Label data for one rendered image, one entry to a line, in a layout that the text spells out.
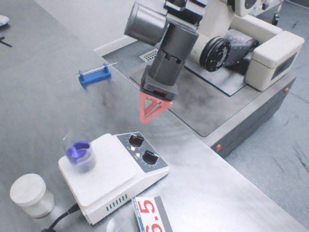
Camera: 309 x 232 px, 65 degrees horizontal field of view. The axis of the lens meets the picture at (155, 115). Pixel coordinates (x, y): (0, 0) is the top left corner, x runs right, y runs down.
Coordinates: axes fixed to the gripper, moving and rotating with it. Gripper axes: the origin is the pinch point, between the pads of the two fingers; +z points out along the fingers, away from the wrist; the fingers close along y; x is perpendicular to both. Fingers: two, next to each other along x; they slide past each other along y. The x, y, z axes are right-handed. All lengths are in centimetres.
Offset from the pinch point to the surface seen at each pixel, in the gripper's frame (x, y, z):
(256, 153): 86, -70, 36
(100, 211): -2.5, 14.8, 14.3
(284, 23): 134, -220, -41
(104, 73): -12.1, -29.5, 6.5
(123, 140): -1.9, 0.6, 7.4
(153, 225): 7.9, 15.5, 13.3
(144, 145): 3.2, 0.0, 7.4
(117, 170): -2.0, 10.1, 7.8
